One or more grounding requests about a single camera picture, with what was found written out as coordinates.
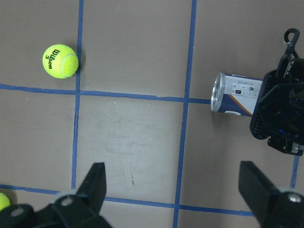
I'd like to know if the tennis ball far left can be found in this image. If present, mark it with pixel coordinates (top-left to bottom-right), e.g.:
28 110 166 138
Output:
0 193 10 211

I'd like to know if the clear tennis ball can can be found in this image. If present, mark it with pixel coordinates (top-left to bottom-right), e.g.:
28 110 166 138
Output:
210 72 262 117

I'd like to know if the tennis ball near left gripper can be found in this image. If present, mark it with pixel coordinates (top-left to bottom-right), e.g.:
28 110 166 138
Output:
42 44 79 79

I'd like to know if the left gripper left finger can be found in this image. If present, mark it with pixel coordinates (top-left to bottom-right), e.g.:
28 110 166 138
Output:
35 162 112 228

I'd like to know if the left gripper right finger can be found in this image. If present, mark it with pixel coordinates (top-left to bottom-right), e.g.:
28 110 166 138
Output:
238 161 304 228

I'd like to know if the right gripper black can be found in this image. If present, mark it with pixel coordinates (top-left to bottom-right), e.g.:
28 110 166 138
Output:
249 58 304 156

